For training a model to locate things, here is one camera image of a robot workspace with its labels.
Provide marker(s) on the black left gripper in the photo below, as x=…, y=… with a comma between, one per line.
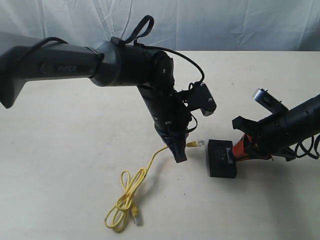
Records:
x=172, y=118

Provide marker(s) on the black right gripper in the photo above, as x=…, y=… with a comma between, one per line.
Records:
x=261, y=140

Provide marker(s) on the black network switch box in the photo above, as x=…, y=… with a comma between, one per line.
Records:
x=220, y=161

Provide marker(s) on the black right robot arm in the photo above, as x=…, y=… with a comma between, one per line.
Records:
x=306, y=118

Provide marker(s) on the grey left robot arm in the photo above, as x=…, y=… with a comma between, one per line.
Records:
x=24, y=59

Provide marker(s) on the grey backdrop cloth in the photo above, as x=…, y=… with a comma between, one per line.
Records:
x=224, y=25

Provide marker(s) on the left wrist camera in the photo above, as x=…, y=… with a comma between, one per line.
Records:
x=198, y=97

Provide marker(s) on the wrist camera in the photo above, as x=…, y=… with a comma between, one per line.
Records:
x=265, y=99
x=198, y=97

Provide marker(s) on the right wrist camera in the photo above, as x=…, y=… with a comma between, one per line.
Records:
x=265, y=99

